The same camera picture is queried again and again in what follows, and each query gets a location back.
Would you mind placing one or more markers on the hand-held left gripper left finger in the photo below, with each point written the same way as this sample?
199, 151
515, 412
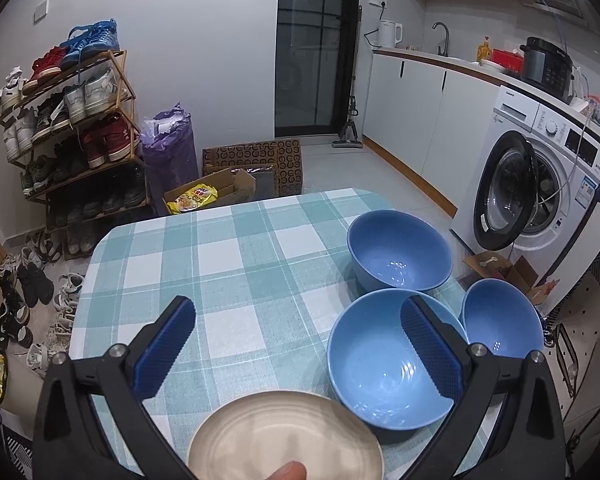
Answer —
165, 350

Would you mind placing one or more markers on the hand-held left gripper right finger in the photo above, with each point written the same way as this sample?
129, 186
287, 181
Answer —
430, 350

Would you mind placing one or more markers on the small blue bowl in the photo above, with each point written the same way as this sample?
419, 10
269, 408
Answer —
500, 315

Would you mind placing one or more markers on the cream speckled plate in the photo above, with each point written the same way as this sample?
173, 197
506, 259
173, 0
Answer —
280, 435

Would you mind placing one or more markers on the person's left hand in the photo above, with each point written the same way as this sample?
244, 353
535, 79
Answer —
289, 471

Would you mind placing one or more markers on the small flat cardboard box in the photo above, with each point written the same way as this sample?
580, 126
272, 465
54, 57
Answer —
510, 270

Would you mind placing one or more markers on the scattered dark shoes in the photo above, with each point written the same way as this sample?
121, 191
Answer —
30, 285

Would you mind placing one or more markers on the yellow snack packet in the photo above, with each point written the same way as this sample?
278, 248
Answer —
192, 199

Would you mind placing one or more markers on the black and white dotted rug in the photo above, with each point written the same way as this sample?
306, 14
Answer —
590, 320

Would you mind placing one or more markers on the open cardboard box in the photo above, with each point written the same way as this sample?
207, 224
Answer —
230, 185

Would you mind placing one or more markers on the purple plastic bag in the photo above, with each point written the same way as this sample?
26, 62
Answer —
170, 160

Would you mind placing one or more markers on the white washing machine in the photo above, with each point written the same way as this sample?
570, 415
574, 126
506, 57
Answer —
540, 180

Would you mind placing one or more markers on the patterned cardboard box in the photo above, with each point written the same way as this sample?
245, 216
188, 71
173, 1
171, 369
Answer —
280, 160

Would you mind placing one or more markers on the upright vacuum cleaner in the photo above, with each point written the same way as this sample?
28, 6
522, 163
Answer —
347, 130

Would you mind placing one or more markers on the wooden shoe rack with shoes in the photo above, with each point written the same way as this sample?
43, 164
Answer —
90, 125

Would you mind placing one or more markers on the white kitchen cabinets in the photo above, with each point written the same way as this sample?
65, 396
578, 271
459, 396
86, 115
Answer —
420, 110

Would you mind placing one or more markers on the red box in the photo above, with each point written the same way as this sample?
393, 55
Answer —
507, 60

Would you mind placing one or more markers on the yellow bottle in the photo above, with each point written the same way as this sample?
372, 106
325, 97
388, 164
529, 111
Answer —
484, 51

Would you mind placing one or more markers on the black pressure cooker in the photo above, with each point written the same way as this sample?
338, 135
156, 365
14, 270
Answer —
547, 67

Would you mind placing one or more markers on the black faucet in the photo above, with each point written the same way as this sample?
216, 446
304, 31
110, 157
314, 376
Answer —
445, 35

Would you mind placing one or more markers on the white electric kettle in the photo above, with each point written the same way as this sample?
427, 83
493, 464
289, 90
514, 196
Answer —
390, 35

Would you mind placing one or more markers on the black glass sliding door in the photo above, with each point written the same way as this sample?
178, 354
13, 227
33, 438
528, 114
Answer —
310, 45

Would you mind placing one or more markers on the white wall switch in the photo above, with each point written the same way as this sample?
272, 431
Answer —
40, 12

